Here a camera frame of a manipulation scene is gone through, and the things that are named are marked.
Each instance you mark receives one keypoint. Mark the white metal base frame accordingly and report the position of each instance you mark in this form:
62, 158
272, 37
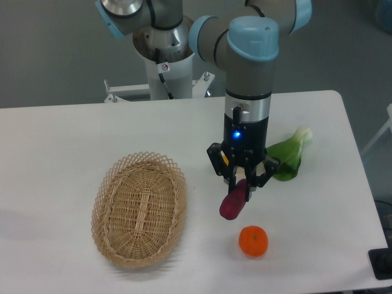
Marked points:
198, 89

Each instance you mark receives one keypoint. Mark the orange tangerine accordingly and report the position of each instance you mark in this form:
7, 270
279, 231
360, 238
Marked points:
253, 241

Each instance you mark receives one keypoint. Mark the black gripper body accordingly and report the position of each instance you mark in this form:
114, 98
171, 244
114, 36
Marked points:
246, 139

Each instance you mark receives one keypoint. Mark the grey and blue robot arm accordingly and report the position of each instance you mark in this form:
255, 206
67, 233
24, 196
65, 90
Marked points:
244, 45

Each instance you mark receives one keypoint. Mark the green bok choy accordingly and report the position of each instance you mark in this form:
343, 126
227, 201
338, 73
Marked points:
289, 153

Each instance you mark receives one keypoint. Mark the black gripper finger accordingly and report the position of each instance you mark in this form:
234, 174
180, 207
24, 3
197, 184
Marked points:
253, 180
223, 159

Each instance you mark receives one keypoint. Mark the purple sweet potato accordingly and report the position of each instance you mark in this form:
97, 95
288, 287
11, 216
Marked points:
234, 202

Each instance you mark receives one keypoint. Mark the oval wicker basket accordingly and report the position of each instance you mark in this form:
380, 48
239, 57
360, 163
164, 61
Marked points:
139, 210

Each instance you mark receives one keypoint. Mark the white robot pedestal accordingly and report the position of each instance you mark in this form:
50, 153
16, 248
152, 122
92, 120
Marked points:
166, 54

